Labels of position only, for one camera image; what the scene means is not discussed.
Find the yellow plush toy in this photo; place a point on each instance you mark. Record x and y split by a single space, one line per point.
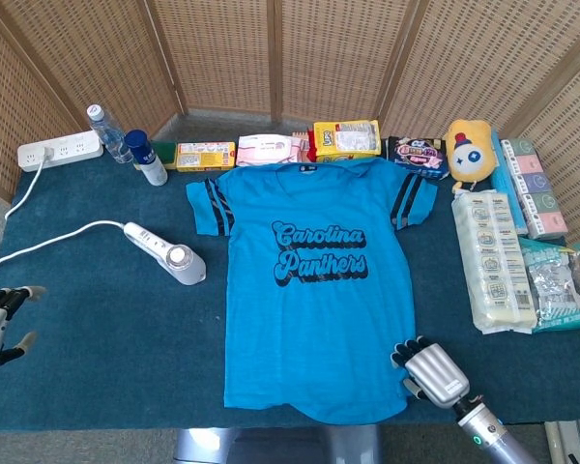
469 154

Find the dark sanitary pad pack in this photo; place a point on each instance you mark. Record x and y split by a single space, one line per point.
418 157

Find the cream white tissue pack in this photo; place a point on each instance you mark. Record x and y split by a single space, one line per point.
493 261

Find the pink wet wipes pack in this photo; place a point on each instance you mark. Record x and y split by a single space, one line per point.
268 151

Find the light blue long pack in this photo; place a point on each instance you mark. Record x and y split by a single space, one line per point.
505 188

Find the yellow snack pack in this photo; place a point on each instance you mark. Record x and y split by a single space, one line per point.
348 140

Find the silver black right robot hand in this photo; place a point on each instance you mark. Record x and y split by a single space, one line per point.
437 374

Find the blue Carolina Panthers t-shirt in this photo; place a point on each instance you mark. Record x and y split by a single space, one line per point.
319 314

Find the white bottle with blue cap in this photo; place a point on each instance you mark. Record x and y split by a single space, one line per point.
150 162

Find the grey robot torso base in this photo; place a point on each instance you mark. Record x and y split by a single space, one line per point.
275 444

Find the white handheld garment steamer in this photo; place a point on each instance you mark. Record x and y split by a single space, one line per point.
183 268

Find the white power strip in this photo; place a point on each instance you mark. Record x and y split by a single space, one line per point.
67 149

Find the dark teal table cloth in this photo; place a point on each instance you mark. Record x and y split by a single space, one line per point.
101 348

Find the green yellow sponge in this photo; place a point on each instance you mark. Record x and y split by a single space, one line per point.
166 151

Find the white green floor object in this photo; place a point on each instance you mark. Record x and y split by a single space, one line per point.
570 442

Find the clear plastic water bottle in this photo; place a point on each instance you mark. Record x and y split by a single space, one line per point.
111 135

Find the red packet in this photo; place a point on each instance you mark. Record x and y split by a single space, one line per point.
310 150

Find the wicker folding screen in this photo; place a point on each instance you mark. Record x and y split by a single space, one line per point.
222 53

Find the multicolour pocket tissue pack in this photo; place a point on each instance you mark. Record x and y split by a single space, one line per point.
536 193

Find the yellow rectangular box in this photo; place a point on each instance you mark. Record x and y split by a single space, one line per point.
205 156

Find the teal bag of silver sachets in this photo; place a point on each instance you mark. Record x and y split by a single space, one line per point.
558 290

